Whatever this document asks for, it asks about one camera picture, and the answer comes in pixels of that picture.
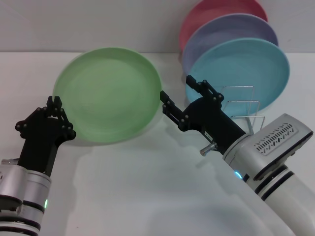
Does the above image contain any metal wire plate rack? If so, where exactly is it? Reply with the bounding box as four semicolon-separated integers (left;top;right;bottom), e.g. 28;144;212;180
220;85;266;135

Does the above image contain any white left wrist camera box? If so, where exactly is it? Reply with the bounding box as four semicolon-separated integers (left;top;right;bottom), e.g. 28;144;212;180
0;159;52;212

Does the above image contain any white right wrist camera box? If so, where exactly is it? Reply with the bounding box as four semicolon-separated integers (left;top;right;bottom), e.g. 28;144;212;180
222;113;314;182

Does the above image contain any purple plastic plate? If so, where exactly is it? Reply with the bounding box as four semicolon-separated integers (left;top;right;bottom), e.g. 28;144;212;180
182;13;280;74

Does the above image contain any light blue plastic plate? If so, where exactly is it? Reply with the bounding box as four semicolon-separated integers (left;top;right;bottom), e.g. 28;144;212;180
184;38;290;118

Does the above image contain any green plastic plate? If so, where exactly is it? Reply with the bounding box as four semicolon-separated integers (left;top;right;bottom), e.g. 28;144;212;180
52;47;163;144

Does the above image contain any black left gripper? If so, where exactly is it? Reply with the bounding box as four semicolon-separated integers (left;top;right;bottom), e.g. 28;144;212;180
15;96;76;177

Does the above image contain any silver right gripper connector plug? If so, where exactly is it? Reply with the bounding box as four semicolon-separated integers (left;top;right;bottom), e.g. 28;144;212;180
199;142;218;157

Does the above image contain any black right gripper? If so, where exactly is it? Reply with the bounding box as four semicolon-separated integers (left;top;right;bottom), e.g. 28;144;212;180
159;75;247;155

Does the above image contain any red plastic plate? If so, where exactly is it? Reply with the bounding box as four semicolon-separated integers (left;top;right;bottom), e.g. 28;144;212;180
179;0;268;54

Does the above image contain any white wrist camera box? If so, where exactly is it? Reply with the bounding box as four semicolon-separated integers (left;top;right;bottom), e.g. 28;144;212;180
222;113;314;182
0;159;52;212

